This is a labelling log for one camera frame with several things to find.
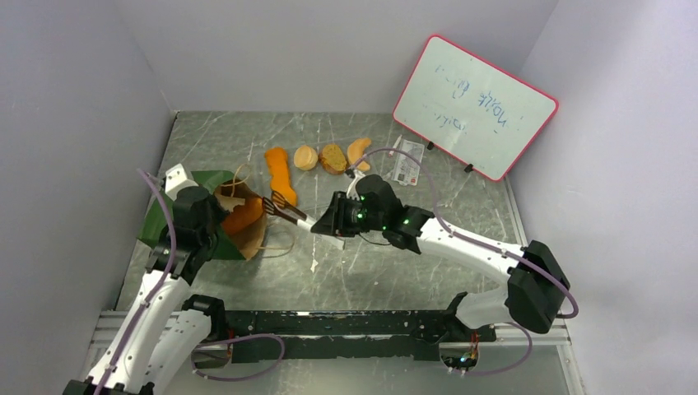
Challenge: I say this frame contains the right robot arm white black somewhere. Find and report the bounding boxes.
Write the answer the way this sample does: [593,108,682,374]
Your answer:
[309,174,570,341]

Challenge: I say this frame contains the orange fake bread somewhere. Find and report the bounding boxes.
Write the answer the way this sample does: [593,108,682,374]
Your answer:
[264,146,298,207]

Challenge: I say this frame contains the pink framed whiteboard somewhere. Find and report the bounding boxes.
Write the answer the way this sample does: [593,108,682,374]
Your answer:
[393,35,559,181]

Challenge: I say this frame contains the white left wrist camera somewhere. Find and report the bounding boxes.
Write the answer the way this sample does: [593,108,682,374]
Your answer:
[164,164,198,201]

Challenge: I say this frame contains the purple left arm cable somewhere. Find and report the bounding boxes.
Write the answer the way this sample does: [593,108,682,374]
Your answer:
[92,167,286,395]

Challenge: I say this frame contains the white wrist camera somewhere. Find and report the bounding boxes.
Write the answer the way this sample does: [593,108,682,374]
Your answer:
[346,169,365,200]
[164,164,198,201]

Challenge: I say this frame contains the white ruler package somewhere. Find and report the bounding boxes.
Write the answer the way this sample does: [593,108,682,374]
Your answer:
[392,140,426,186]

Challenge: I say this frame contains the orange fake baguette loaf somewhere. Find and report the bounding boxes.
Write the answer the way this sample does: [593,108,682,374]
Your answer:
[221,197,264,236]

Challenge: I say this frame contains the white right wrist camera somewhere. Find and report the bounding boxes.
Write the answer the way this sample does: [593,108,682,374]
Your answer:
[346,169,365,200]

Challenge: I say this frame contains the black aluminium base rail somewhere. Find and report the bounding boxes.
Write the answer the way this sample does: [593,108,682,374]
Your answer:
[205,309,496,360]

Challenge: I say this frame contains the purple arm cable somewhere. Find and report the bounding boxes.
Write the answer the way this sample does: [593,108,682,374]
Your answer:
[348,146,580,377]
[92,167,286,395]

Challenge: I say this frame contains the white pink marker pen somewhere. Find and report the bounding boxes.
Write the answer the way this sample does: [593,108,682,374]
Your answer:
[387,135,403,157]

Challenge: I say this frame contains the green paper bag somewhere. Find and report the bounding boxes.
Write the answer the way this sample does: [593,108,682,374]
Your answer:
[136,163,296,262]

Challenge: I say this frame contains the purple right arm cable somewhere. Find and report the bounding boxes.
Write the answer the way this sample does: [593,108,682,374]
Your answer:
[348,146,580,377]

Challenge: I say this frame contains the aluminium side rail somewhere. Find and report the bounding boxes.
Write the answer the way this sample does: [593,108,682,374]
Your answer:
[502,176,529,247]

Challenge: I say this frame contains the round tan fake bun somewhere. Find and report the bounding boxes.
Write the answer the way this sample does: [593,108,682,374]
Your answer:
[293,145,319,171]

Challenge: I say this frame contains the silver metal tongs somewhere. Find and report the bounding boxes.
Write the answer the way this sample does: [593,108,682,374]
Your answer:
[262,190,345,250]

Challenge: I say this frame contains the tan fake croissant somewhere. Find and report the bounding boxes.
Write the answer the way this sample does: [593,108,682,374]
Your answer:
[347,137,372,172]

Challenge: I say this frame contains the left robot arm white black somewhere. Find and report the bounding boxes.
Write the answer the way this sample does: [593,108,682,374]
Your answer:
[64,184,228,394]

